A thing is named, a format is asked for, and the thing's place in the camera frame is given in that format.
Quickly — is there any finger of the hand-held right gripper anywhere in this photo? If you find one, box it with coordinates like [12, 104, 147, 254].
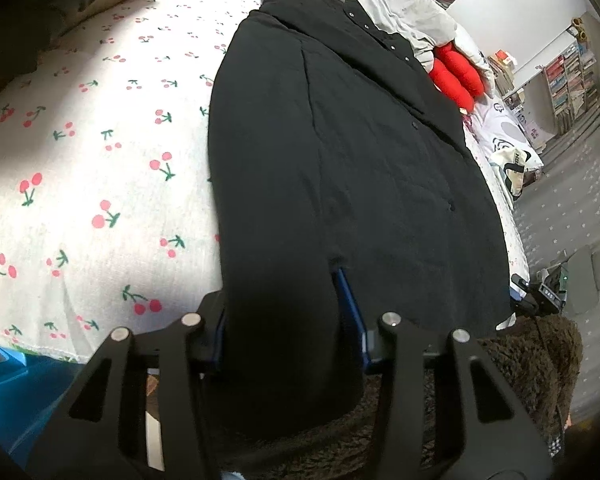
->
[510, 274, 537, 313]

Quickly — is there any bookshelf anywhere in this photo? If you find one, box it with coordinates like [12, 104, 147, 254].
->
[542, 40, 600, 137]

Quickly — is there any white cartoon print pillow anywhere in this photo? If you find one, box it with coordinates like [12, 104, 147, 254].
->
[479, 100, 544, 202]

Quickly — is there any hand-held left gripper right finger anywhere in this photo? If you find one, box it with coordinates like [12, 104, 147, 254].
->
[332, 267, 556, 480]

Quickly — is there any black coat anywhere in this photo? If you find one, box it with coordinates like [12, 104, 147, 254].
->
[207, 0, 514, 442]

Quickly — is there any blue plastic bin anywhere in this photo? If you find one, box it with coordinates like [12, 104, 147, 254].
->
[0, 342, 82, 463]

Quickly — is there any grey box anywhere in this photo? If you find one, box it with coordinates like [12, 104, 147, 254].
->
[569, 246, 600, 312]

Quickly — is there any stack of books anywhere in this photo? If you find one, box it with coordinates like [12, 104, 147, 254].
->
[487, 50, 519, 94]

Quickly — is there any red cushion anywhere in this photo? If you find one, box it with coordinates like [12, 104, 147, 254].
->
[428, 42, 487, 114]

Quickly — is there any cherry print bed sheet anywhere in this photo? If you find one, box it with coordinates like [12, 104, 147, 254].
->
[0, 0, 531, 363]

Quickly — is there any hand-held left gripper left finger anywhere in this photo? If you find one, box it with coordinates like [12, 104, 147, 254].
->
[30, 290, 228, 480]

